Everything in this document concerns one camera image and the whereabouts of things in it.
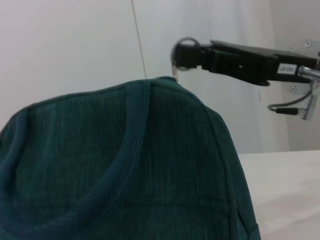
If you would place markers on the dark blue fabric bag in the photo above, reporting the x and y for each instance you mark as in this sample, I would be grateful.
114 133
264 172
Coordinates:
112 162

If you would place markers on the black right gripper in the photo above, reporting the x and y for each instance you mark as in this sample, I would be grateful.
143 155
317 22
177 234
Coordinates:
250 62

